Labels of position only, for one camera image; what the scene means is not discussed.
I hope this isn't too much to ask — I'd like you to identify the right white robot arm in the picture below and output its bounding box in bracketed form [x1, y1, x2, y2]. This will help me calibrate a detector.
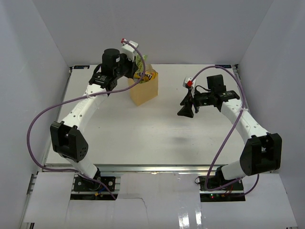
[177, 74, 282, 190]

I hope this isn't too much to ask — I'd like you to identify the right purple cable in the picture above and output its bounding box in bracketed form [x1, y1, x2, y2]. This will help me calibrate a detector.
[193, 65, 260, 197]

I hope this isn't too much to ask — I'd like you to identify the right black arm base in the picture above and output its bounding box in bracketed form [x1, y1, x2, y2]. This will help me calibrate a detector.
[194, 176, 245, 203]

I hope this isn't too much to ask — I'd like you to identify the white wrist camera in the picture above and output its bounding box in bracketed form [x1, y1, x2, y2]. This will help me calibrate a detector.
[183, 77, 196, 95]
[121, 38, 137, 62]

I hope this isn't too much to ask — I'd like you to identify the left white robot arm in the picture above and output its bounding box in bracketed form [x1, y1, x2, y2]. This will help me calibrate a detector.
[50, 45, 138, 190]

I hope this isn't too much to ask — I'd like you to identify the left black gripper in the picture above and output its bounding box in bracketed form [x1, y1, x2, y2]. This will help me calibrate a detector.
[114, 52, 138, 79]

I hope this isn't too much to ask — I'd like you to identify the yellow M&M candy pack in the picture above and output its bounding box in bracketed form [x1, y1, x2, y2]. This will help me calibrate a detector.
[133, 71, 158, 82]

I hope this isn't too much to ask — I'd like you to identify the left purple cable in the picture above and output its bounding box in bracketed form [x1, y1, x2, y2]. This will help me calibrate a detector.
[26, 39, 146, 200]

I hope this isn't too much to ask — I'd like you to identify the right blue corner label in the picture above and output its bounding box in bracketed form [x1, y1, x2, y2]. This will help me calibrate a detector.
[215, 64, 232, 69]

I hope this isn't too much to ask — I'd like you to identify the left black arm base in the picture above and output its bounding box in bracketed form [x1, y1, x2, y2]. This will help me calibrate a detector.
[72, 176, 116, 192]

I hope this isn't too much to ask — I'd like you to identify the left blue corner label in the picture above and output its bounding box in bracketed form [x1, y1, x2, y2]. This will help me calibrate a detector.
[73, 65, 90, 69]

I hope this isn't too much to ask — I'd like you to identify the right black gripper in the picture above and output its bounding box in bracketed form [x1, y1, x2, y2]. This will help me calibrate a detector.
[178, 88, 214, 118]

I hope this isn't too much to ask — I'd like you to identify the purple cable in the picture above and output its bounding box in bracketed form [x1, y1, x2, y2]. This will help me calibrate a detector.
[26, 39, 146, 200]
[193, 65, 260, 197]

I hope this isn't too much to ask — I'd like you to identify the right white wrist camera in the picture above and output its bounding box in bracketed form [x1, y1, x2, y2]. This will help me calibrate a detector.
[183, 77, 196, 95]

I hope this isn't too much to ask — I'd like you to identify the brown paper bag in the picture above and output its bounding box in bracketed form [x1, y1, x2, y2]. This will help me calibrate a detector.
[129, 64, 159, 106]

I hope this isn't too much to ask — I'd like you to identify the blue corner label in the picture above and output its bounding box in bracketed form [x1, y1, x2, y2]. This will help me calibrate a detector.
[215, 64, 232, 69]
[73, 65, 90, 69]

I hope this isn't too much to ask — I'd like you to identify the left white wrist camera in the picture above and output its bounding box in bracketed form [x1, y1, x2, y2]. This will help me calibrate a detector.
[121, 38, 137, 62]

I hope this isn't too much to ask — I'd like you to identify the aluminium table front rail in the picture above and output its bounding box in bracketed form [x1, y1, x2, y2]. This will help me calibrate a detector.
[95, 164, 210, 175]

